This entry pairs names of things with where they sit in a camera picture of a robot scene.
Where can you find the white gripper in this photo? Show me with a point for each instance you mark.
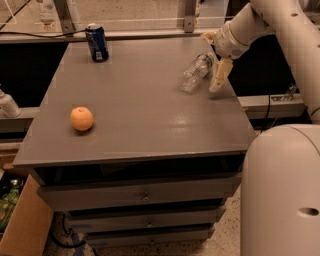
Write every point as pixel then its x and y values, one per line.
pixel 225 44

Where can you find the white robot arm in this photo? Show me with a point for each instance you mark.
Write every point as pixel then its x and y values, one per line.
pixel 280 187

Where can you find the clear plastic water bottle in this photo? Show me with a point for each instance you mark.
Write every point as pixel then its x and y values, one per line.
pixel 191 78

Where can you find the blue soda can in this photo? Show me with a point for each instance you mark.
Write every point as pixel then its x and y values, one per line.
pixel 95 36

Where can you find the grey drawer cabinet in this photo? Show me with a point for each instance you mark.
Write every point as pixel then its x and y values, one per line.
pixel 144 126

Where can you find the top grey drawer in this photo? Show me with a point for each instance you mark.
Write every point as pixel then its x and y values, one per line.
pixel 139 192

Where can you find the grey drawer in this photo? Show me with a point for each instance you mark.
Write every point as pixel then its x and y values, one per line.
pixel 139 192
pixel 149 236
pixel 120 221

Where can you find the orange fruit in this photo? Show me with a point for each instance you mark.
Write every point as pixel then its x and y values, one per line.
pixel 81 118

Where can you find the bottom grey drawer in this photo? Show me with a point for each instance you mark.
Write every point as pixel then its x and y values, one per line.
pixel 149 236

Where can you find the middle grey drawer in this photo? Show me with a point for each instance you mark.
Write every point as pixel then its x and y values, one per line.
pixel 120 221

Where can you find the white pipe at left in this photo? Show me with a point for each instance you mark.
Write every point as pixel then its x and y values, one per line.
pixel 8 105

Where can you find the green items in box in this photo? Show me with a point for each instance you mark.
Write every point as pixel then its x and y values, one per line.
pixel 8 203

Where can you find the cardboard box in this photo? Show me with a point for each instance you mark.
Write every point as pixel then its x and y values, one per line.
pixel 27 231

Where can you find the grey metal frame rail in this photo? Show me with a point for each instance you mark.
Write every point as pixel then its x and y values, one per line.
pixel 17 37

